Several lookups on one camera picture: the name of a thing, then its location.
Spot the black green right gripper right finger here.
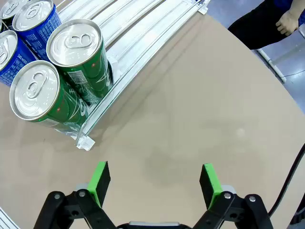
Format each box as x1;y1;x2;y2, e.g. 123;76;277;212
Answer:
192;163;275;229

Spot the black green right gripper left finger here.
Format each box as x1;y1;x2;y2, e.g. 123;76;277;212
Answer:
33;161;118;229

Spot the person's left forearm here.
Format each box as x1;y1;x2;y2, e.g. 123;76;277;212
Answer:
291;0;305;15

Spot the person's left hand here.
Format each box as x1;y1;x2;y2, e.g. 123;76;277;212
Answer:
275;10;300;37

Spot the green soda can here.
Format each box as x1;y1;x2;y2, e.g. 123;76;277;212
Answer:
46;19;114;107
9;60;90;134

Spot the white table foot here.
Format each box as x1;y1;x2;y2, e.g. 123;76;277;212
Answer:
252;45;286;83

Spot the blue Pocari Sweat can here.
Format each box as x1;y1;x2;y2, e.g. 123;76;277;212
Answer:
12;0;62;62
0;30;36;87

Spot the person in blue Warriors shirt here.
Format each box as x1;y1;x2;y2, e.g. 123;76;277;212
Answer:
227;0;305;51

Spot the thick black wrist cable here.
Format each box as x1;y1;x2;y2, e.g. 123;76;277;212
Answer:
268;143;305;217

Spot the slotted aluminium base plate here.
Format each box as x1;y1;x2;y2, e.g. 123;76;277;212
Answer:
0;207;20;229

